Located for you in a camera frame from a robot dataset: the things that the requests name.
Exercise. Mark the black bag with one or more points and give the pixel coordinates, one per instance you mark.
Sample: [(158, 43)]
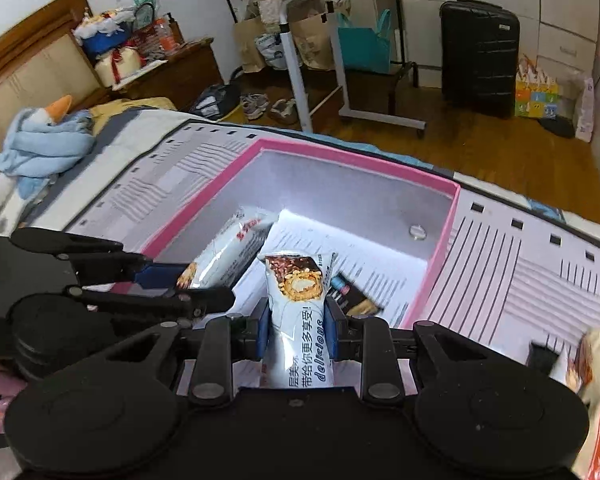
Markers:
[(212, 102)]

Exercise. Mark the brown paper bag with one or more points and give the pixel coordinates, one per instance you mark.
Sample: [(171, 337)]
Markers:
[(247, 45), (315, 40)]

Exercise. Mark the beige slipper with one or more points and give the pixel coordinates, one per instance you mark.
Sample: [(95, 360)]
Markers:
[(282, 110)]

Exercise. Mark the blue gift basket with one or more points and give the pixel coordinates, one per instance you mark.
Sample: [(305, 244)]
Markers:
[(102, 40)]

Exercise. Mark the wooden nightstand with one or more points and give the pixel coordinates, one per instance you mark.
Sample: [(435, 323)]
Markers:
[(190, 75)]

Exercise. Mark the teal tote bag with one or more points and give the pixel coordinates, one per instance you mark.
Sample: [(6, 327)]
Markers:
[(365, 50)]

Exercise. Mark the grey sneakers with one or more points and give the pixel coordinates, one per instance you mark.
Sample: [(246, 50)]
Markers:
[(254, 106)]

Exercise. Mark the white chocolate snack bar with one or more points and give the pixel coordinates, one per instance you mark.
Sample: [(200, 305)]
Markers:
[(295, 320)]

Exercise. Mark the white plastic bag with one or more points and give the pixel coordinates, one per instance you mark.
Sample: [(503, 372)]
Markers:
[(270, 50)]

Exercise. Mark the colourful printed box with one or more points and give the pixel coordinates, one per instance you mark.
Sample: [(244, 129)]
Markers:
[(537, 97)]

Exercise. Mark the white sack red ribbon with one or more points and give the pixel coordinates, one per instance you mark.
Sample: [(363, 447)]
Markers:
[(122, 65)]

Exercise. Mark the pink cardboard box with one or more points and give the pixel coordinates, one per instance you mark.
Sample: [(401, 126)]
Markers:
[(340, 200)]

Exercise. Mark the pink white packet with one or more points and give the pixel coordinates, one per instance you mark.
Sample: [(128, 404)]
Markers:
[(585, 110)]

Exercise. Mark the wooden headboard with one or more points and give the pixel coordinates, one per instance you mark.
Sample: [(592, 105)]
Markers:
[(30, 75)]

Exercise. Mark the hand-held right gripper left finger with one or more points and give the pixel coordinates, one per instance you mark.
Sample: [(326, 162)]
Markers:
[(262, 335)]

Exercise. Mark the white snack bar red print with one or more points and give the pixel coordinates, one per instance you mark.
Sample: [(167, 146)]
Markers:
[(230, 250)]

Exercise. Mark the orange bottle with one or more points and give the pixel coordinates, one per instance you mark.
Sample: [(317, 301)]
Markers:
[(164, 35)]

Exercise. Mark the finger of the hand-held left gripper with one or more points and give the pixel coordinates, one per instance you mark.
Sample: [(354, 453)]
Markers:
[(180, 305), (157, 275)]

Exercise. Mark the blue plush duck toy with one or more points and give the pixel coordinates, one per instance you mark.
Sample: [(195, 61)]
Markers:
[(45, 145)]

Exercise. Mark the white wardrobe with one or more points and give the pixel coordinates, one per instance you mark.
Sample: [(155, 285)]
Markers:
[(565, 10)]

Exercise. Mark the dark snack packet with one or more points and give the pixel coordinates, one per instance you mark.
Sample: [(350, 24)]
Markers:
[(355, 300)]

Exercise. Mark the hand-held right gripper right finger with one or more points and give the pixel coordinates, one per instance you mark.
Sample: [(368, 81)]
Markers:
[(331, 332)]

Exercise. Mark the round silver disc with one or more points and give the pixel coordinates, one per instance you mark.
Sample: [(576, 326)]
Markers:
[(418, 232)]

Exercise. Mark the person's left hand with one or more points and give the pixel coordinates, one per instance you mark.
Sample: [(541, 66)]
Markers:
[(0, 385)]

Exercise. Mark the black suitcase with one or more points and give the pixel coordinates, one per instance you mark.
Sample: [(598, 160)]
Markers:
[(480, 60)]

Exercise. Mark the green bag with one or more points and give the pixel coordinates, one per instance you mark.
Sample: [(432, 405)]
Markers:
[(145, 10)]

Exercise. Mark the black slipper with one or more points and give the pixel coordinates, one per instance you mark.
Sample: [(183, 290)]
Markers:
[(555, 127)]

